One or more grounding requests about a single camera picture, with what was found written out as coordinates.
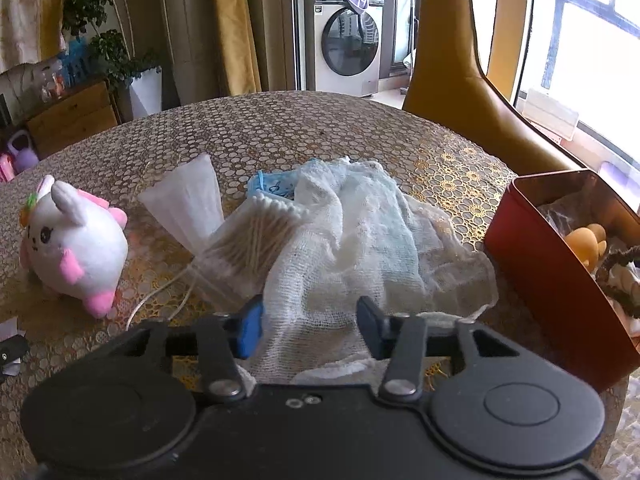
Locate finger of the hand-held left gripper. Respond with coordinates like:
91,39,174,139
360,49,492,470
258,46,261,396
0,335,29,362

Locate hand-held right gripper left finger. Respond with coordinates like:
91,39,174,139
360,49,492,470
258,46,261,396
120,294,266,403

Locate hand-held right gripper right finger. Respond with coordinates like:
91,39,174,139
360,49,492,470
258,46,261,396
356,296,531,403

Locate white gauze cloth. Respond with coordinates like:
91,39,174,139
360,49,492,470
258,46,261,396
240,157,501,386

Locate bag of cotton swabs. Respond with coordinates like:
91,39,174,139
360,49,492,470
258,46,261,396
192,195,311,311

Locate white pink rabbit plush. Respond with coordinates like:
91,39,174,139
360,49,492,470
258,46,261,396
20,175,128,318

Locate white face mask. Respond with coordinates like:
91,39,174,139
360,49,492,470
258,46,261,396
127,153,226,331

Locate blue face mask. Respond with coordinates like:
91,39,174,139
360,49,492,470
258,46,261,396
247,162,308,203

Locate red tin box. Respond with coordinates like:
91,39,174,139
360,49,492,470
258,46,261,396
484,170,640,393

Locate yellow rubber duck toy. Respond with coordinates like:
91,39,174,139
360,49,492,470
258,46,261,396
565,223,608,273

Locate purple kettlebell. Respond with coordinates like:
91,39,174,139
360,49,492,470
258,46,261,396
6,130,40,173

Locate wooden drawer cabinet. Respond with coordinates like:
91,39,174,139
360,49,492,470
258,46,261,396
25,80,121,158

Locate white washing machine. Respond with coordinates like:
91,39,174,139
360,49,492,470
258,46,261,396
297,0,386,98

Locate white planter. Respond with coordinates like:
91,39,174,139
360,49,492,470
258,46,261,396
129,67,165,120

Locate cartoon figure picture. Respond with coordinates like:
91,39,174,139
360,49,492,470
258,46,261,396
35,62,68,103

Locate yellow giraffe chair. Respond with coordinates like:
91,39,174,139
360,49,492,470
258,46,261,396
402,0,588,176

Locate blue bottles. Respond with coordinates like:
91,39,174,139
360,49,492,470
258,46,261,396
62,40,98,81

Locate yellow curtain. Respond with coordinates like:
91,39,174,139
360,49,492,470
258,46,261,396
487,0,538,103
212,0,263,96

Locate covered standing air conditioner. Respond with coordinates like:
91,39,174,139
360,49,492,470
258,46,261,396
160,0,221,106

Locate green potted tree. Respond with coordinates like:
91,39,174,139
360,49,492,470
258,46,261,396
62,0,161,91

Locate white patterned cover cloth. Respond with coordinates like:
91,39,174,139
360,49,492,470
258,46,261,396
0,0,46,73

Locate yellow hanging cloth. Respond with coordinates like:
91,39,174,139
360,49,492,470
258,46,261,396
40,0,76,56

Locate large black framed window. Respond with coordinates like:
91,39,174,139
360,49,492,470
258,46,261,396
515,0,640,211

